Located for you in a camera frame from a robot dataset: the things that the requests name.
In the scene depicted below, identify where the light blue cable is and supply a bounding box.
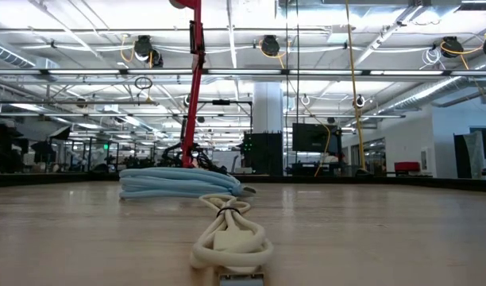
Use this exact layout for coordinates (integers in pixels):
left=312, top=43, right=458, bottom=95
left=118, top=166, right=257, bottom=200

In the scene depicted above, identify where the short cream USB cable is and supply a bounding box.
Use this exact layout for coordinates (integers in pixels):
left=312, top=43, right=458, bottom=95
left=189, top=193, right=275, bottom=286

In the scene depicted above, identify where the black cabinet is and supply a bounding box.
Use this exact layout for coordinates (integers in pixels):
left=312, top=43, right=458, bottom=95
left=242, top=132, right=284, bottom=176

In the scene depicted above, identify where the white round column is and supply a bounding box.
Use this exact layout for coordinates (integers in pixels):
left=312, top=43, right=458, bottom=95
left=252, top=81, right=284, bottom=135

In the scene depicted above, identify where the long ceiling light strip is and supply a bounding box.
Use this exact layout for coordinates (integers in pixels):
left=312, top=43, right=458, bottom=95
left=0, top=68, right=486, bottom=77

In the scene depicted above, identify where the black room monitor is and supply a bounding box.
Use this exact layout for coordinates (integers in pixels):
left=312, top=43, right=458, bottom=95
left=291, top=122, right=340, bottom=154

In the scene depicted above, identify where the red desk lamp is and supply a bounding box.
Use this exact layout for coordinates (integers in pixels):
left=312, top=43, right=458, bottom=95
left=169, top=0, right=206, bottom=168

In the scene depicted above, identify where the black robot station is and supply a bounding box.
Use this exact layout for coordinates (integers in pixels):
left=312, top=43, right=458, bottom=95
left=0, top=121, right=30, bottom=175

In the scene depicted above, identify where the black gantry frame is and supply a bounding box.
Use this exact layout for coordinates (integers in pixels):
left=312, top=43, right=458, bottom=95
left=196, top=99, right=253, bottom=134

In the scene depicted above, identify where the black ceiling cable reel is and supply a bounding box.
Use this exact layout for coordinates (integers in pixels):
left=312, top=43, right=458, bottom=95
left=133, top=34, right=164, bottom=69
left=440, top=35, right=465, bottom=60
left=259, top=34, right=283, bottom=58

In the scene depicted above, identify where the thin black hanging cable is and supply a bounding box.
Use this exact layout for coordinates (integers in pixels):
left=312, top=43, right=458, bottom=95
left=284, top=0, right=290, bottom=176
left=295, top=0, right=301, bottom=125

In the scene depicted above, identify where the yellow hanging cable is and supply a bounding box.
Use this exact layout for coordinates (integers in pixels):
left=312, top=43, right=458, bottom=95
left=343, top=0, right=373, bottom=176

